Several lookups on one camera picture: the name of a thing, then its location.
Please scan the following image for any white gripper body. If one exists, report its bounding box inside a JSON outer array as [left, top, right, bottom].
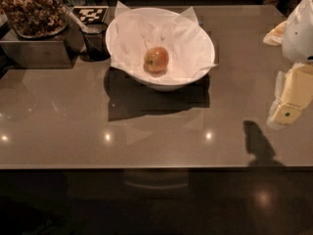
[[282, 0, 313, 64]]

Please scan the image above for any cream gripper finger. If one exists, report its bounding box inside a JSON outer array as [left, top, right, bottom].
[[263, 22, 286, 46], [267, 64, 313, 129]]

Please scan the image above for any red yellow apple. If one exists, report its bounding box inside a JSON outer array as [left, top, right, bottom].
[[144, 47, 169, 73]]

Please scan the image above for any white bowl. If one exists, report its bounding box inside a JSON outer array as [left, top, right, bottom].
[[105, 7, 216, 92]]

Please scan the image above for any glass bowl of snacks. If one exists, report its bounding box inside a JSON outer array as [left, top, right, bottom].
[[0, 0, 67, 39]]

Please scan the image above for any white paper liner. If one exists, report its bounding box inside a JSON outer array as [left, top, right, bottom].
[[110, 0, 218, 85]]

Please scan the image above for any dark glass cup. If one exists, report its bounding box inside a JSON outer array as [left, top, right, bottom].
[[81, 23, 110, 61]]

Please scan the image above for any black white marker card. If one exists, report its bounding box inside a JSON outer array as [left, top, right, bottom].
[[72, 6, 109, 24]]

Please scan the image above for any metal spoon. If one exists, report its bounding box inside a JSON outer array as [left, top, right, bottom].
[[63, 5, 88, 33]]

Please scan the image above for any dark metal box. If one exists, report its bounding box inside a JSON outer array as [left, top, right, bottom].
[[0, 21, 84, 70]]

